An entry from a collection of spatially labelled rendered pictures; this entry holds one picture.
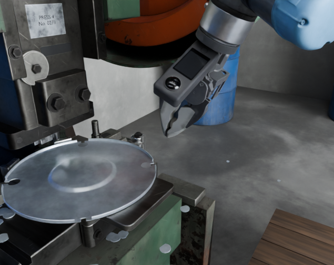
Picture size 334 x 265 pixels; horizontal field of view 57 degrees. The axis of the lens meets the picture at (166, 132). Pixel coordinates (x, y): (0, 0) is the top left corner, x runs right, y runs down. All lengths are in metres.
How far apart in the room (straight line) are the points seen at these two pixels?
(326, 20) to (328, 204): 1.70
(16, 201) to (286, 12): 0.50
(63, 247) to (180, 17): 0.56
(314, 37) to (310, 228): 0.93
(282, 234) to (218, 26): 0.85
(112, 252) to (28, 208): 0.19
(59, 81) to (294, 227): 0.94
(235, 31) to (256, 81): 3.47
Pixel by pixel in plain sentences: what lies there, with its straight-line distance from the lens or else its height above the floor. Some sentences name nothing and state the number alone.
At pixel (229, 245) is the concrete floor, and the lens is 1.60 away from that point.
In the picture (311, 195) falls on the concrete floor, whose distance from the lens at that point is 2.06.
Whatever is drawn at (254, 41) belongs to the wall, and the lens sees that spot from 3.87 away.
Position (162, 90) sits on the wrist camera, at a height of 0.98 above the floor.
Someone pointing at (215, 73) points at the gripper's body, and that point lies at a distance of 0.55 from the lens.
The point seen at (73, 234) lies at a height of 0.68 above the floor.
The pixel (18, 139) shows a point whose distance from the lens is 0.59.
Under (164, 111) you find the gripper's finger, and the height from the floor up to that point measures 0.91.
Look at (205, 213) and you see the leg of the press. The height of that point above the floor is 0.61.
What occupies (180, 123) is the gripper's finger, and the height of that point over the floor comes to 0.89.
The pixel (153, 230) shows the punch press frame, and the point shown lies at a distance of 0.71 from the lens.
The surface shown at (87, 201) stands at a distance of 0.56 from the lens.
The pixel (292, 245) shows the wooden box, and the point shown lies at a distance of 1.16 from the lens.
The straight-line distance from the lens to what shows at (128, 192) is 0.57.
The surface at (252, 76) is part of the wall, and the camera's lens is 3.95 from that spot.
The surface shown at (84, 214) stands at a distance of 0.53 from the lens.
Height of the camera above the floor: 1.11
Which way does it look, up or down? 25 degrees down
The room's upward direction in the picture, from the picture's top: straight up
